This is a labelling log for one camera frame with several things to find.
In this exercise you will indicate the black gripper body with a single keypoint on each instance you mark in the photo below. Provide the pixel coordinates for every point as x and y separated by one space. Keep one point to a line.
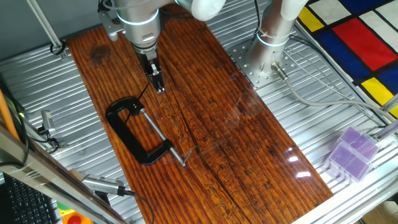
149 62

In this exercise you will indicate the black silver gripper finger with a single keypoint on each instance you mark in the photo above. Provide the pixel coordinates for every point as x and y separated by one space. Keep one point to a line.
160 82
152 81

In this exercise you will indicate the long thin black clock hand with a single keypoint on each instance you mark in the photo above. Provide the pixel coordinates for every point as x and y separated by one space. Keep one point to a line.
143 92

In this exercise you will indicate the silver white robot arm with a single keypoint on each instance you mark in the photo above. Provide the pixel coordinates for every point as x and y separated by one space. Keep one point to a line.
140 28

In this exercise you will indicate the short thin black clock hand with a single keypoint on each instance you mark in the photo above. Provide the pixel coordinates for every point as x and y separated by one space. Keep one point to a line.
130 115

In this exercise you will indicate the black metal C-clamp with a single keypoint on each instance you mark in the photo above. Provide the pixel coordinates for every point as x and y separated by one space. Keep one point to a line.
124 137

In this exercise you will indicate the glossy brown wood-grain board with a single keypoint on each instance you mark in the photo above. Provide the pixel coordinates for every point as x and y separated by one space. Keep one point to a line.
217 140

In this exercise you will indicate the aluminium rod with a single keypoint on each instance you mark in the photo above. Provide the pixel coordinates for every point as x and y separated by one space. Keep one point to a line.
43 25

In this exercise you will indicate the grey metal clamp tool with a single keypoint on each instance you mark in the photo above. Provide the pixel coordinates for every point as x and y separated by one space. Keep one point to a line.
102 197

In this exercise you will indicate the orange pole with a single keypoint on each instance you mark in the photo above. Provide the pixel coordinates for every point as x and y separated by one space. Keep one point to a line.
6 115

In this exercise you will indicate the red button on orange box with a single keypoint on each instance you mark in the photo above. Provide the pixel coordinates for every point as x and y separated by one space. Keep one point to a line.
74 220

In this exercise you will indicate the black keyboard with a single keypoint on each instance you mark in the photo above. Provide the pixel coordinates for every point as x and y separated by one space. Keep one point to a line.
28 205

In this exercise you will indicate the red blue yellow checked cloth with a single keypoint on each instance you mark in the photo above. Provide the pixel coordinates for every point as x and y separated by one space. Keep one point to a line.
357 43

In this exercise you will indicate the clear box with purple contents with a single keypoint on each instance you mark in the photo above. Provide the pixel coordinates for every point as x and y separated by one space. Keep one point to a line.
348 161
357 141

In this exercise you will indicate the silver perforated robot base plate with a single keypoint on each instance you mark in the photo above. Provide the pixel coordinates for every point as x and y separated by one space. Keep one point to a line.
241 60

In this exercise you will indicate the small grey camera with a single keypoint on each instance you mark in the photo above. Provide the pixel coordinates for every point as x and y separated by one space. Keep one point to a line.
47 121

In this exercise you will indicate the ribbed silver camera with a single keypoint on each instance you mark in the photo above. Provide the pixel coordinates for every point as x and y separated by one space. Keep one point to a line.
99 183

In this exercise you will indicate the aluminium frame beam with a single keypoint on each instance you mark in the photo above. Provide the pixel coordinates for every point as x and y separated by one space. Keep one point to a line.
46 174

